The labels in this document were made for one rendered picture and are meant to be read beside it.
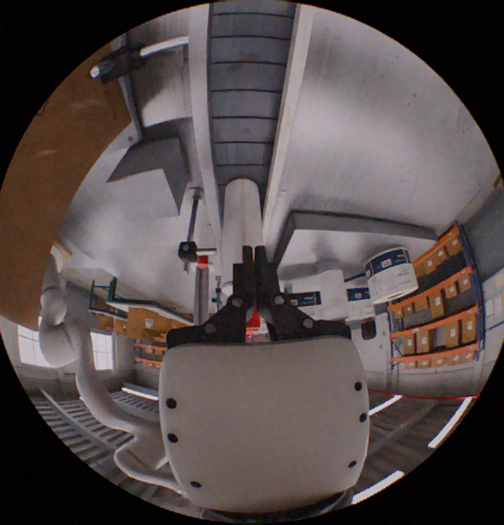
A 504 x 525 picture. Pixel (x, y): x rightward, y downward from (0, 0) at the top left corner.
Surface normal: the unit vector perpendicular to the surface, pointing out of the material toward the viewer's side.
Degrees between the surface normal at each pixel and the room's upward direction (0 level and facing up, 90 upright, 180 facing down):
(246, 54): 0
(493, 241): 90
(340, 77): 0
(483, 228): 90
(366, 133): 0
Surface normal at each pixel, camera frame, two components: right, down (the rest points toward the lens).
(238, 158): 0.05, 0.91
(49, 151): 1.00, -0.05
